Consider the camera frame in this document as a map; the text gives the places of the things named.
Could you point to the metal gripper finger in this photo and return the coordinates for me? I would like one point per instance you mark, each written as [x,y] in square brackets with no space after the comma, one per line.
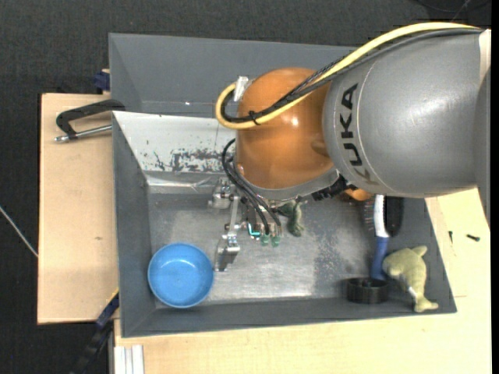
[228,249]
[222,197]

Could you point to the small dark green toy animal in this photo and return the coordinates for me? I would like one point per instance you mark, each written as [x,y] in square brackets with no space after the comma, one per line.
[296,218]

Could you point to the grey metal bin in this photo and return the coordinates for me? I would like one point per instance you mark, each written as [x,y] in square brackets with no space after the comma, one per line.
[273,271]

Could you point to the blue bowl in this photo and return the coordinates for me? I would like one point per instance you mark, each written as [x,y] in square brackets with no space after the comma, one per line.
[179,275]

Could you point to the orange round object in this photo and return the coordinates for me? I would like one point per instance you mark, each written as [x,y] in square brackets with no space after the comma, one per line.
[360,194]

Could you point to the brown cardboard board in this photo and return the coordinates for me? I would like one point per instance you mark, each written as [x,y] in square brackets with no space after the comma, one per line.
[74,209]

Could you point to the green plush dolphin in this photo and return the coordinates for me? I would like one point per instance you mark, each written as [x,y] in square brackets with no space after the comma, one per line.
[409,269]

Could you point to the small black screw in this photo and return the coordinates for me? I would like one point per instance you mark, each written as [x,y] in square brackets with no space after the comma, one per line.
[473,238]

